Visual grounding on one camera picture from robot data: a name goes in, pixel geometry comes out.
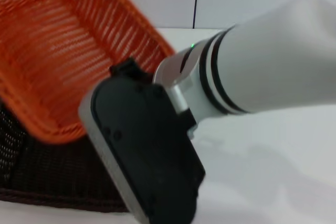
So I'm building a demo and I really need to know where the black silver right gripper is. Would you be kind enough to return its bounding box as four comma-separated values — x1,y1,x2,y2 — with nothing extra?
78,57,207,224

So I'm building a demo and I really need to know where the dark brown wicker basket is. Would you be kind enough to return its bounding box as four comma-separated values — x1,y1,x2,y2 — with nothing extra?
0,100,138,215

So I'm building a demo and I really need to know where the orange wicker basket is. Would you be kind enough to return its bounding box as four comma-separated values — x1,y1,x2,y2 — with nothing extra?
0,0,177,145

